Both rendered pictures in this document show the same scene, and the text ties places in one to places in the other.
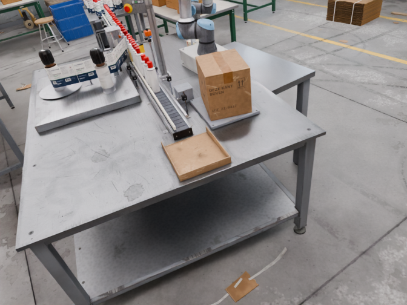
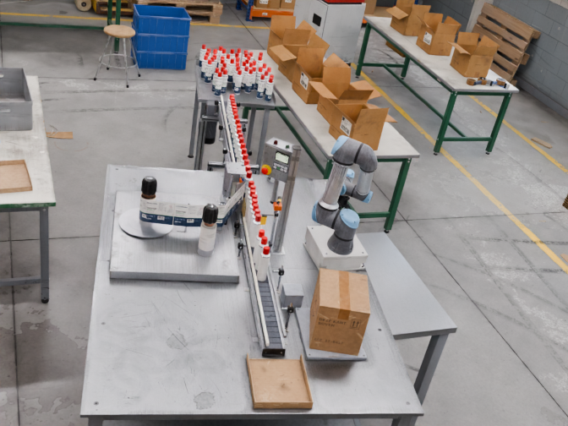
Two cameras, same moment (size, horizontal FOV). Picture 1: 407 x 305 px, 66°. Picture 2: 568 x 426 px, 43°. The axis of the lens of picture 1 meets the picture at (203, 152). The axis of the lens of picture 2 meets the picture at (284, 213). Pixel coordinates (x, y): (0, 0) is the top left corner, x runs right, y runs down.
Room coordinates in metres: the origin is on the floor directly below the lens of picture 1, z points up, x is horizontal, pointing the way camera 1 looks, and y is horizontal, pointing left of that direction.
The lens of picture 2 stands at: (-1.12, 0.09, 3.16)
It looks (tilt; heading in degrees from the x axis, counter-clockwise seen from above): 31 degrees down; 2
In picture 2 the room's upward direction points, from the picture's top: 11 degrees clockwise
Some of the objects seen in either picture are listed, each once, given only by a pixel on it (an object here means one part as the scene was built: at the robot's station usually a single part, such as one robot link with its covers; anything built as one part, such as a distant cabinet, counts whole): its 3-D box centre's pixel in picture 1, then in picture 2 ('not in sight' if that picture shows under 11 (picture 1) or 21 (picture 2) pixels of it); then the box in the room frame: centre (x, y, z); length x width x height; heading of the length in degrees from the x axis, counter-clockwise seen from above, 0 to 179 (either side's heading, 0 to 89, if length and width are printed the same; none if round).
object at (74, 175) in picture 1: (138, 93); (237, 267); (2.05, 0.38, 0.82); 2.10 x 1.50 x 0.02; 16
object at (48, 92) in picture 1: (60, 89); (146, 222); (2.20, 0.95, 0.89); 0.31 x 0.31 x 0.01
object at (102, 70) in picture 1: (102, 70); (208, 229); (2.05, 0.57, 1.03); 0.09 x 0.09 x 0.30
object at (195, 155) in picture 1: (194, 151); (278, 379); (1.24, 0.04, 0.85); 0.30 x 0.26 x 0.04; 16
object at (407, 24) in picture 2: not in sight; (410, 15); (7.49, -0.67, 0.97); 0.51 x 0.36 x 0.37; 120
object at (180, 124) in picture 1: (146, 78); (253, 249); (2.20, 0.32, 0.86); 1.65 x 0.08 x 0.04; 16
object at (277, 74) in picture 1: (223, 75); (347, 284); (2.13, -0.23, 0.81); 0.90 x 0.90 x 0.04; 27
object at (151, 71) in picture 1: (152, 77); (264, 263); (1.92, 0.24, 0.98); 0.05 x 0.05 x 0.20
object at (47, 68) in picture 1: (52, 69); (148, 200); (2.20, 0.95, 1.04); 0.09 x 0.09 x 0.29
